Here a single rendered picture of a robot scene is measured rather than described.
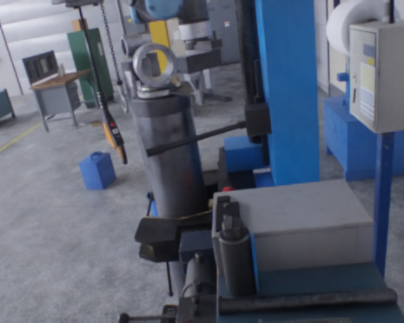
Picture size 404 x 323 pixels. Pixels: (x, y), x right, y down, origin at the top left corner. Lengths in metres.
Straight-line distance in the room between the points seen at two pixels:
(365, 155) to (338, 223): 2.66
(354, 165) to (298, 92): 2.43
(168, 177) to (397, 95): 0.92
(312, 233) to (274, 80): 0.52
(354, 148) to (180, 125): 2.47
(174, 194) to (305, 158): 0.50
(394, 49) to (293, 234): 0.84
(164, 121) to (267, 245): 0.56
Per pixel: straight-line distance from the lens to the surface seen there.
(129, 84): 2.64
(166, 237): 1.31
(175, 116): 1.26
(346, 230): 0.98
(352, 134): 3.48
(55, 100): 7.36
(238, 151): 1.48
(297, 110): 1.25
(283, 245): 0.97
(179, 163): 1.31
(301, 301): 0.89
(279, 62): 1.21
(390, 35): 1.49
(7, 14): 13.74
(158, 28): 3.84
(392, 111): 1.56
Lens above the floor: 1.73
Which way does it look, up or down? 22 degrees down
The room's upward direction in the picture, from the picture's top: 10 degrees counter-clockwise
